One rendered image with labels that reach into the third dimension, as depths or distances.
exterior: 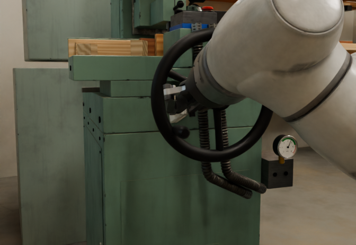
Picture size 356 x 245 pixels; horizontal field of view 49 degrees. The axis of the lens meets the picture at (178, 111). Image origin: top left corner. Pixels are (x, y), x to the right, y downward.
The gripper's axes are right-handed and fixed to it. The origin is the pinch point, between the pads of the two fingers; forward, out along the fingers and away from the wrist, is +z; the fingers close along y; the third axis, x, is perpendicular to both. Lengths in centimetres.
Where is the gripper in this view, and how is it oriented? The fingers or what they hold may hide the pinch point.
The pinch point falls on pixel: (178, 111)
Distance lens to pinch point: 73.3
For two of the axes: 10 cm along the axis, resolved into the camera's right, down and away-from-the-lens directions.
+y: -9.5, 0.3, -3.1
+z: -3.0, 2.4, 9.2
